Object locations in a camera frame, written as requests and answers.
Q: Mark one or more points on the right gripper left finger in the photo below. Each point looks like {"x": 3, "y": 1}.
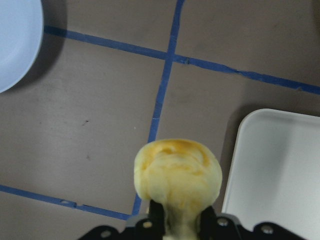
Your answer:
{"x": 157, "y": 216}

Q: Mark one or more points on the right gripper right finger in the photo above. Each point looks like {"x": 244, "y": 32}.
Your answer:
{"x": 207, "y": 226}

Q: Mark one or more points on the blue plate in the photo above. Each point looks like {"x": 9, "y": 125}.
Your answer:
{"x": 21, "y": 34}

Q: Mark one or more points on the white rectangular tray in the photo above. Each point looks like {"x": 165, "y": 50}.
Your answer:
{"x": 274, "y": 174}

